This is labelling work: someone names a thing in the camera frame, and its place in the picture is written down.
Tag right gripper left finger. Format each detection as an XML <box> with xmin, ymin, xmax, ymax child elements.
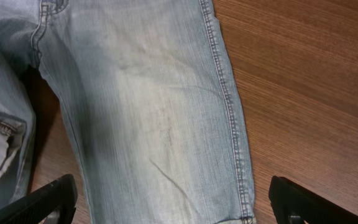
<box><xmin>0</xmin><ymin>174</ymin><xmax>78</xmax><ymax>224</ymax></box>

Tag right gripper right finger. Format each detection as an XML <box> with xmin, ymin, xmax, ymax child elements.
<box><xmin>268</xmin><ymin>176</ymin><xmax>358</xmax><ymax>224</ymax></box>

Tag light blue denim shorts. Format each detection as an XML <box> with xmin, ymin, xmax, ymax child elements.
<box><xmin>0</xmin><ymin>0</ymin><xmax>255</xmax><ymax>223</ymax></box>

